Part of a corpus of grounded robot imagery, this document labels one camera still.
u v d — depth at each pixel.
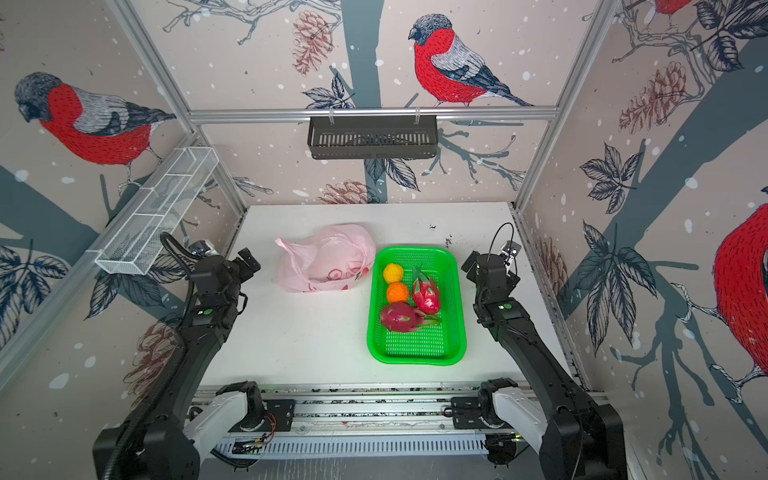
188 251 0.64
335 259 1.01
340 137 1.07
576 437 0.38
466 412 0.73
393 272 0.95
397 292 0.90
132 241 0.71
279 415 0.73
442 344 0.85
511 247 0.68
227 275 0.63
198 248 0.67
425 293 0.85
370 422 0.73
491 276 0.60
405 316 0.82
